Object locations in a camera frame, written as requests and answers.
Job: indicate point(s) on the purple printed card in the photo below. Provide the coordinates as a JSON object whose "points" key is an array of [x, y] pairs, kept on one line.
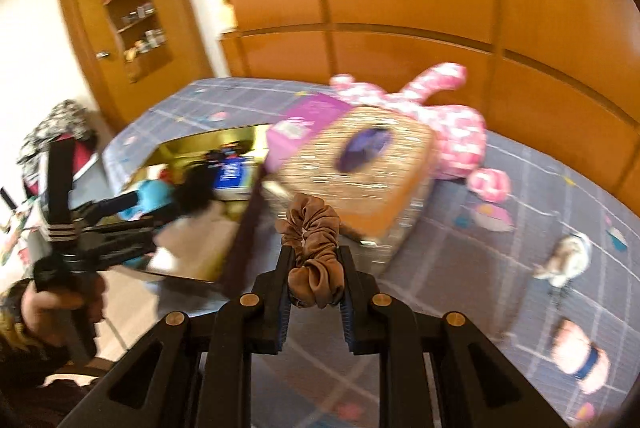
{"points": [[310, 122]]}

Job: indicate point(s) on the small white plush toy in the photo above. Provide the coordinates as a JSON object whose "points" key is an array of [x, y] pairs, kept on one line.
{"points": [[567, 258]]}

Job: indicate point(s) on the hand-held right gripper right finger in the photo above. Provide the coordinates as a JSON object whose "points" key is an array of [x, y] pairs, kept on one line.
{"points": [[350, 313]]}

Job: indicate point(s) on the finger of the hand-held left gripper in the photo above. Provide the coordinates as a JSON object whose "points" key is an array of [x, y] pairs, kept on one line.
{"points": [[110, 205], [130, 238]]}

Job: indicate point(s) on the person's left hand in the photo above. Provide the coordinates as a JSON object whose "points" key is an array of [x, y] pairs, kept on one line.
{"points": [[42, 303]]}

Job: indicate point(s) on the glittery box with purple window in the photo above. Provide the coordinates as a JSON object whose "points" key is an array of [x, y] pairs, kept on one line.
{"points": [[390, 188]]}

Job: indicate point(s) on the pink spotted plush toy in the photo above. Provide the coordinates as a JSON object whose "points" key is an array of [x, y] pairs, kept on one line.
{"points": [[450, 122]]}

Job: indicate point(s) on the small items on cabinet shelves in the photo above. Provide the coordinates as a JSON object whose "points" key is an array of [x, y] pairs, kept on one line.
{"points": [[137, 12]]}

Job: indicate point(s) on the wooden glass-door cabinet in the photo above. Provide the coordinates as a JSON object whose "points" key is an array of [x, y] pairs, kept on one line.
{"points": [[85, 57]]}

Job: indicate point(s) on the pink towel blue band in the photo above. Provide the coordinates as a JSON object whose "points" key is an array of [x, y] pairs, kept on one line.
{"points": [[580, 355]]}

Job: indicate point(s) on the person's left forearm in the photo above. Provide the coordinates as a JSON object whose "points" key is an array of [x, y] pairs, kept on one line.
{"points": [[15, 338]]}

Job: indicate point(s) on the black and white patterned bag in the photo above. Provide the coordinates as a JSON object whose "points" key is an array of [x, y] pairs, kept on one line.
{"points": [[55, 127]]}

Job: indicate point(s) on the teal plush toy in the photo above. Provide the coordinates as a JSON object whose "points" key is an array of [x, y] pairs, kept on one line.
{"points": [[155, 198]]}

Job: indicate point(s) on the shiny gold storage box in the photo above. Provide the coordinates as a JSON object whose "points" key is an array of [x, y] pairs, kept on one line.
{"points": [[200, 145]]}

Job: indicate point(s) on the brown satin scrunchie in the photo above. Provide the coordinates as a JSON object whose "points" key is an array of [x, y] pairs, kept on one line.
{"points": [[310, 238]]}

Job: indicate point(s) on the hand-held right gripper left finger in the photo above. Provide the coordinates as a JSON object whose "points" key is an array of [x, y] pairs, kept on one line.
{"points": [[282, 308]]}

